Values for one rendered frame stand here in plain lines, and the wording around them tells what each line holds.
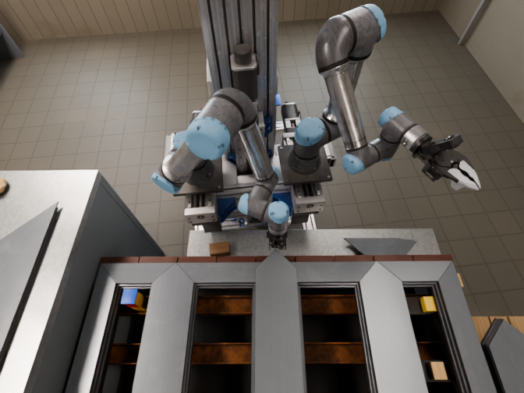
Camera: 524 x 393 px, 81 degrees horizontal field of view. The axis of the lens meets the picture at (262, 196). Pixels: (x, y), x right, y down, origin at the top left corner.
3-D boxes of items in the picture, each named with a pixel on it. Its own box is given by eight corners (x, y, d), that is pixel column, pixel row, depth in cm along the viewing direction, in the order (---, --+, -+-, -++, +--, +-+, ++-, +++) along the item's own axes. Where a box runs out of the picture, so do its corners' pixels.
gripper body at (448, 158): (453, 171, 96) (423, 146, 101) (465, 156, 89) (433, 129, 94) (434, 184, 95) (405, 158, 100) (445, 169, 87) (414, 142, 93)
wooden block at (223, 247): (229, 244, 161) (228, 240, 156) (230, 255, 157) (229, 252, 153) (210, 247, 160) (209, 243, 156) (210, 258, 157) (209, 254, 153)
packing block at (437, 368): (443, 380, 120) (447, 379, 117) (430, 380, 120) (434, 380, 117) (438, 362, 123) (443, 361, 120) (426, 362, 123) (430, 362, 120)
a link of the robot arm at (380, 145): (359, 155, 114) (368, 135, 105) (382, 143, 117) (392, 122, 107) (374, 170, 110) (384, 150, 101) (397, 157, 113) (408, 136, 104)
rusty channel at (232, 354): (470, 363, 131) (477, 362, 127) (85, 365, 133) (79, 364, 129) (464, 342, 136) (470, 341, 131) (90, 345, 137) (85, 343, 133)
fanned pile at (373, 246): (423, 263, 154) (426, 260, 151) (345, 263, 154) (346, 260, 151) (416, 240, 160) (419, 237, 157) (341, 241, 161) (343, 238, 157)
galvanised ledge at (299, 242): (441, 267, 156) (444, 264, 154) (186, 268, 157) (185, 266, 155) (430, 231, 166) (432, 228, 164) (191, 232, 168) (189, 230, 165)
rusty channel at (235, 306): (454, 314, 142) (461, 312, 138) (97, 316, 143) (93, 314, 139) (449, 296, 146) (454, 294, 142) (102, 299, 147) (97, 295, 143)
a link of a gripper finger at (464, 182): (471, 196, 90) (446, 175, 94) (481, 187, 85) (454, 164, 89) (463, 202, 90) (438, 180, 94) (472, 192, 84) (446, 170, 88)
